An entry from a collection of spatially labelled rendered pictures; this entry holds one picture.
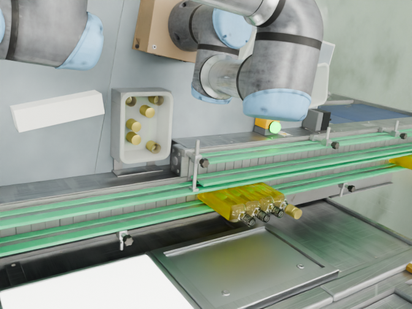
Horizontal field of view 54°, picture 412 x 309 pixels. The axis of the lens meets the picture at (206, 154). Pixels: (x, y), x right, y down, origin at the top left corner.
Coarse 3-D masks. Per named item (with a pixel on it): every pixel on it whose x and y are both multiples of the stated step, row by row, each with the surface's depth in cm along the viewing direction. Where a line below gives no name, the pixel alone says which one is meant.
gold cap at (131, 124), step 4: (128, 120) 129; (132, 120) 129; (128, 124) 128; (132, 124) 127; (136, 124) 127; (140, 124) 128; (128, 128) 130; (132, 128) 127; (136, 128) 128; (140, 128) 128
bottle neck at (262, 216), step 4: (256, 208) 128; (256, 212) 127; (260, 212) 126; (264, 212) 125; (256, 216) 127; (260, 216) 125; (264, 216) 124; (268, 216) 125; (264, 220) 126; (268, 220) 125
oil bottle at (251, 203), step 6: (228, 192) 136; (234, 192) 135; (240, 192) 135; (240, 198) 131; (246, 198) 131; (252, 198) 132; (246, 204) 128; (252, 204) 128; (258, 204) 129; (252, 210) 128; (252, 216) 129
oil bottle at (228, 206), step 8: (208, 192) 135; (216, 192) 134; (224, 192) 135; (208, 200) 135; (216, 200) 131; (224, 200) 128; (232, 200) 129; (216, 208) 132; (224, 208) 128; (232, 208) 125; (240, 208) 125; (224, 216) 128; (232, 216) 125
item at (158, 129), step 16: (128, 96) 120; (144, 96) 131; (128, 112) 129; (160, 112) 134; (144, 128) 134; (160, 128) 135; (128, 144) 133; (144, 144) 136; (160, 144) 136; (128, 160) 127; (144, 160) 130
